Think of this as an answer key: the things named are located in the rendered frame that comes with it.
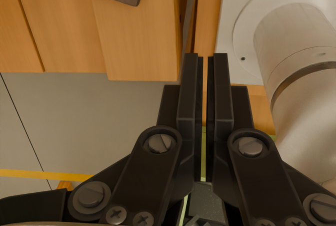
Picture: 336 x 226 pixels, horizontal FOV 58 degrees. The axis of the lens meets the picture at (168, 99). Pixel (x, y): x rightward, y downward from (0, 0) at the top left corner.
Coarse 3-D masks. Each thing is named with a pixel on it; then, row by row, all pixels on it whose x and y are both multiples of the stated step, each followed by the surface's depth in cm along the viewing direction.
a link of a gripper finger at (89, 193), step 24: (192, 72) 10; (168, 96) 10; (192, 96) 9; (168, 120) 10; (192, 120) 8; (192, 144) 9; (120, 168) 8; (192, 168) 9; (72, 192) 8; (96, 192) 7; (72, 216) 7; (96, 216) 7
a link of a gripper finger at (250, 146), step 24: (240, 144) 8; (264, 144) 8; (240, 168) 7; (264, 168) 7; (240, 192) 7; (264, 192) 7; (288, 192) 7; (240, 216) 9; (264, 216) 6; (288, 216) 6
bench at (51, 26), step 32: (0, 0) 54; (32, 0) 54; (64, 0) 53; (0, 32) 58; (32, 32) 58; (64, 32) 57; (96, 32) 56; (0, 64) 63; (32, 64) 62; (64, 64) 61; (96, 64) 60
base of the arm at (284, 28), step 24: (264, 0) 48; (288, 0) 48; (312, 0) 47; (240, 24) 51; (264, 24) 48; (288, 24) 43; (312, 24) 42; (240, 48) 54; (264, 48) 45; (288, 48) 39; (312, 48) 37; (264, 72) 43; (288, 72) 36
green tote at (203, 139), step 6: (204, 126) 79; (204, 132) 78; (204, 138) 76; (204, 144) 74; (204, 150) 73; (204, 156) 71; (204, 162) 70; (204, 168) 68; (204, 174) 67; (204, 180) 66; (186, 198) 71; (180, 222) 78
